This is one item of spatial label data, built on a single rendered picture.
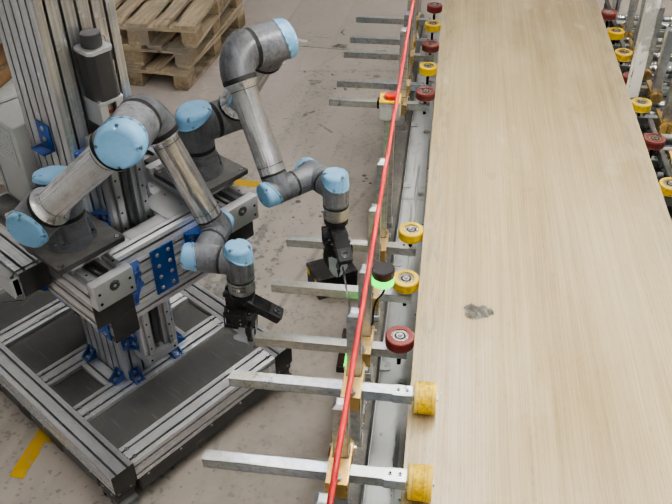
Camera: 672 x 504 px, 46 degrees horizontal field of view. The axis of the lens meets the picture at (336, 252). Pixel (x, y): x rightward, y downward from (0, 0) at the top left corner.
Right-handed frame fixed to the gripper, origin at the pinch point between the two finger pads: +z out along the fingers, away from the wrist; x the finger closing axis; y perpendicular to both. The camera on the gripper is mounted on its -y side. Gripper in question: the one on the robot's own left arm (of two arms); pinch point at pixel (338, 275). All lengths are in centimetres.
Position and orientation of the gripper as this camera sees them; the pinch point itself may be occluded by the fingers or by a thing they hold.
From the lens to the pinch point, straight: 240.3
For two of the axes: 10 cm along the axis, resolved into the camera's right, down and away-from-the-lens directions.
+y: -2.1, -6.0, 7.7
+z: 0.1, 7.9, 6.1
